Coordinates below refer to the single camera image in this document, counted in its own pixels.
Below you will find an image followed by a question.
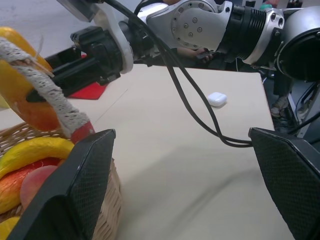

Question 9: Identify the orange yellow mango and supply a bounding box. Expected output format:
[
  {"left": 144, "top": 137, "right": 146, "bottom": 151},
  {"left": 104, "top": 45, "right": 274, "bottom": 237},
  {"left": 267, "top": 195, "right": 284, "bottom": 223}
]
[{"left": 0, "top": 26, "right": 62, "bottom": 132}]

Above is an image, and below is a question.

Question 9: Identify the orange red fruit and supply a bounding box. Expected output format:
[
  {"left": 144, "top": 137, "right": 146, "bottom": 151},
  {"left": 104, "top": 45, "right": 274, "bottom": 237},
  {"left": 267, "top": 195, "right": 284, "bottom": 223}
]
[{"left": 0, "top": 159, "right": 66, "bottom": 215}]

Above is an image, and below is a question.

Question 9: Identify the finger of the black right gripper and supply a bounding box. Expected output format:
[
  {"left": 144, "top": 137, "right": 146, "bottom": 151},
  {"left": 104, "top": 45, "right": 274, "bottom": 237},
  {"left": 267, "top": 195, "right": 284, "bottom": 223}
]
[
  {"left": 44, "top": 47, "right": 89, "bottom": 73},
  {"left": 25, "top": 57, "right": 102, "bottom": 103}
]

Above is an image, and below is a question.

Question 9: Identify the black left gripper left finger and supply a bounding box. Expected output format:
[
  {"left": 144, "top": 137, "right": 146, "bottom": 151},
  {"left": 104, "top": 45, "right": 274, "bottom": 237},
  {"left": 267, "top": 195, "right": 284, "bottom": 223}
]
[{"left": 7, "top": 129, "right": 117, "bottom": 240}]

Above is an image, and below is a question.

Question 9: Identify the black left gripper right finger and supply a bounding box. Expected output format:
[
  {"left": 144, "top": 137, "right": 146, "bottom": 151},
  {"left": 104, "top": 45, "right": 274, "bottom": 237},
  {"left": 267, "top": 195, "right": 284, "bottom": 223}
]
[{"left": 248, "top": 126, "right": 320, "bottom": 240}]

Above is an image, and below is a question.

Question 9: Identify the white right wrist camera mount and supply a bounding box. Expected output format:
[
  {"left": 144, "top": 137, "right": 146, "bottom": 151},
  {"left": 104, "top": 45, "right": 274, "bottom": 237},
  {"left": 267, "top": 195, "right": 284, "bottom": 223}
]
[{"left": 56, "top": 0, "right": 135, "bottom": 75}]

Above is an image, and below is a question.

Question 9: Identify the pink peach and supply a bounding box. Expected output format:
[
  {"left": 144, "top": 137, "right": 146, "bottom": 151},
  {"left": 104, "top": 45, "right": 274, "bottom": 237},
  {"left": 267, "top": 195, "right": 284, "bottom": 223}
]
[{"left": 19, "top": 165, "right": 60, "bottom": 212}]

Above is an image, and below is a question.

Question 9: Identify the red mat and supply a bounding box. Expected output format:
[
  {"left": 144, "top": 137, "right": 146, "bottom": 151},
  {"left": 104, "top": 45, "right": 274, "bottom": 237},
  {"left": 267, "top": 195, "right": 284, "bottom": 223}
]
[{"left": 67, "top": 81, "right": 110, "bottom": 101}]

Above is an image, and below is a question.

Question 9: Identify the white earbuds case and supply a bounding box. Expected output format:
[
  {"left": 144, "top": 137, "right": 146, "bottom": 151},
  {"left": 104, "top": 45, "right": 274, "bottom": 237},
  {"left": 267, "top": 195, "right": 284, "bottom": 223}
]
[{"left": 206, "top": 91, "right": 228, "bottom": 108}]

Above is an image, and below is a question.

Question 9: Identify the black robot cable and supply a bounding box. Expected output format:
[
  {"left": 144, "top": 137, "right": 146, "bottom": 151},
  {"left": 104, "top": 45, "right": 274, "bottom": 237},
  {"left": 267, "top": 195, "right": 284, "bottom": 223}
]
[
  {"left": 136, "top": 14, "right": 254, "bottom": 148},
  {"left": 104, "top": 0, "right": 253, "bottom": 145}
]

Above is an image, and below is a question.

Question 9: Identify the yellow banana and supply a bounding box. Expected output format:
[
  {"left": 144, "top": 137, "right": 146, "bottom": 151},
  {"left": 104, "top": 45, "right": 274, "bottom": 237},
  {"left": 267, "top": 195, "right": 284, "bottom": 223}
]
[{"left": 0, "top": 136, "right": 76, "bottom": 180}]

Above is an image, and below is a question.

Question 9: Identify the wicker basket with lace handle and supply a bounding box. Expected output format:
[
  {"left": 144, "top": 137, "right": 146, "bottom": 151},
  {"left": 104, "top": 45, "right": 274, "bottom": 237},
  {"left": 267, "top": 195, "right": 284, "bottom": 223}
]
[{"left": 0, "top": 37, "right": 123, "bottom": 240}]

